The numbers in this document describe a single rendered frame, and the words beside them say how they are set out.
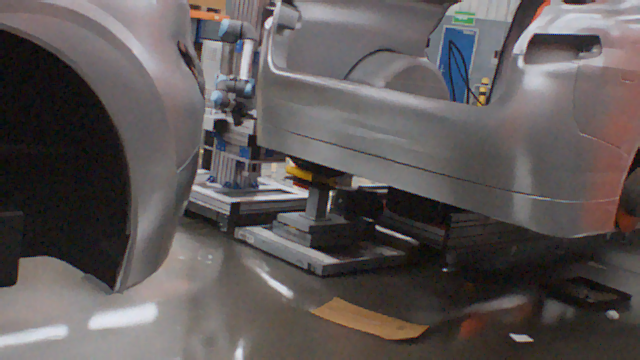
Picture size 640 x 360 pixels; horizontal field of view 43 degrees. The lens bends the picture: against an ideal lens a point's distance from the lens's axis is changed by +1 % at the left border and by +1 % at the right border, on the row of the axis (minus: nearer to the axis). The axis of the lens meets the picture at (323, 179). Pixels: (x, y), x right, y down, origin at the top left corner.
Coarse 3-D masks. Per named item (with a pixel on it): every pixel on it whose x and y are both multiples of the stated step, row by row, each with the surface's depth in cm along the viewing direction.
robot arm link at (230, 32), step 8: (224, 24) 512; (232, 24) 512; (240, 24) 513; (224, 32) 513; (232, 32) 513; (240, 32) 513; (224, 40) 517; (232, 40) 517; (224, 48) 523; (232, 48) 523; (224, 56) 527; (232, 56) 528; (224, 64) 530; (232, 64) 533; (224, 72) 534; (232, 72) 539; (216, 80) 539; (232, 80) 540
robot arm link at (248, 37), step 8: (248, 24) 515; (248, 32) 513; (248, 40) 512; (256, 40) 516; (248, 48) 512; (248, 56) 510; (240, 64) 510; (248, 64) 509; (240, 72) 508; (248, 72) 508; (240, 80) 506; (248, 80) 508; (240, 88) 504; (248, 88) 505
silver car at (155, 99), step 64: (0, 0) 145; (64, 0) 154; (128, 0) 165; (0, 64) 180; (64, 64) 159; (128, 64) 168; (192, 64) 194; (0, 128) 183; (64, 128) 190; (128, 128) 171; (192, 128) 195; (0, 192) 186; (64, 192) 197; (128, 192) 178; (0, 256) 164; (64, 256) 199; (128, 256) 182
